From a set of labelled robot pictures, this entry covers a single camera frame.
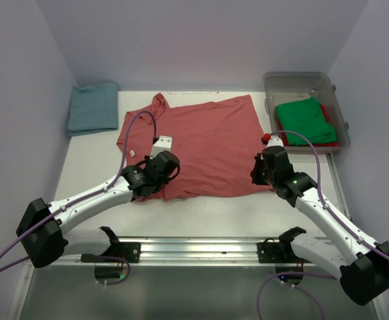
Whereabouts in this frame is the salmon pink t shirt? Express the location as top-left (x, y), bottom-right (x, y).
top-left (117, 93), bottom-right (271, 201)

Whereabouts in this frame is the clear plastic bin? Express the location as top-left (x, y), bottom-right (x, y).
top-left (262, 70), bottom-right (352, 155)

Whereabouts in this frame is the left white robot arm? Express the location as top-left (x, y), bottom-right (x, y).
top-left (16, 151), bottom-right (181, 268)

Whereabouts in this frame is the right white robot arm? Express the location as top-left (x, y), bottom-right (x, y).
top-left (250, 145), bottom-right (389, 305)

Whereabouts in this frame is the green folded t shirt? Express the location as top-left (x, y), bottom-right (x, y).
top-left (275, 97), bottom-right (337, 144)

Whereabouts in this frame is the blue folded t shirt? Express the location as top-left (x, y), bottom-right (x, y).
top-left (67, 82), bottom-right (119, 137)

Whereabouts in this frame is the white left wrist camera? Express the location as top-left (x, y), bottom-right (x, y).
top-left (149, 135), bottom-right (173, 159)

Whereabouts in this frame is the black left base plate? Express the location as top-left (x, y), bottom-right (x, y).
top-left (81, 242), bottom-right (141, 263)

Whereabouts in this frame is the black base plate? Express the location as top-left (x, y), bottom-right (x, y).
top-left (81, 242), bottom-right (141, 263)
top-left (256, 241), bottom-right (308, 264)

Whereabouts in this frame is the aluminium mounting rail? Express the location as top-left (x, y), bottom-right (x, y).
top-left (24, 237), bottom-right (371, 267)

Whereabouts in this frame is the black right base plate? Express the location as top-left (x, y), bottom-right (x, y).
top-left (256, 241), bottom-right (308, 264)

